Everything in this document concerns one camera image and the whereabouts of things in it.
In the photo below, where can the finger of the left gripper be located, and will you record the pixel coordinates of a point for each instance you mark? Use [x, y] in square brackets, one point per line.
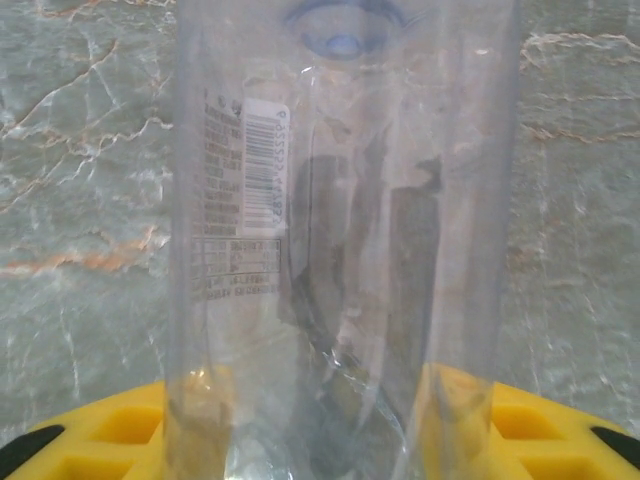
[85, 440]
[550, 440]

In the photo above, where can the clear bottle purple label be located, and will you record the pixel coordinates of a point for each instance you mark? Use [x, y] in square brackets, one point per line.
[340, 225]

